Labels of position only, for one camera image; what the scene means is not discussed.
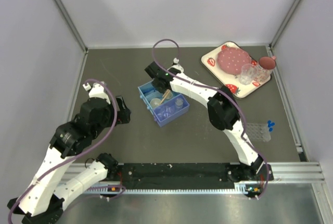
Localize wooden tongs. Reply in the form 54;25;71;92
160;90;170;104

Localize light blue drawer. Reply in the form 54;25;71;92
138;81;162;101
142;90;178;109

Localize white evaporating dish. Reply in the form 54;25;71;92
149;98;161;109

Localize purple drawer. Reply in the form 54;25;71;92
152;94;189;127

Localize clear glass dish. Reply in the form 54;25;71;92
157;106;175;121

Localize clear acrylic test tube rack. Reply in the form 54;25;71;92
246;123;271;142

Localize small white crucible cup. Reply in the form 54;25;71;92
165;92;173;99

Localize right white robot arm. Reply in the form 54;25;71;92
145;62;264;180

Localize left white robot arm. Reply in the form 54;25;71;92
7;95;131;223

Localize strawberry pattern tray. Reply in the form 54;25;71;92
201;42;272;99

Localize pink dotted plate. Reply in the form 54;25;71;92
216;47;252;75

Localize clear drinking glass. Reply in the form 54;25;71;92
239;64;258;85

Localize pink strawberry mug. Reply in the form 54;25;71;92
254;56;276;82

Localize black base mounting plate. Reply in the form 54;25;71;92
118;163;274;190

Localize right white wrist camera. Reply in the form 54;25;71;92
171;58;184;73

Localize white slotted cable duct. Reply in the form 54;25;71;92
85;181;263;195

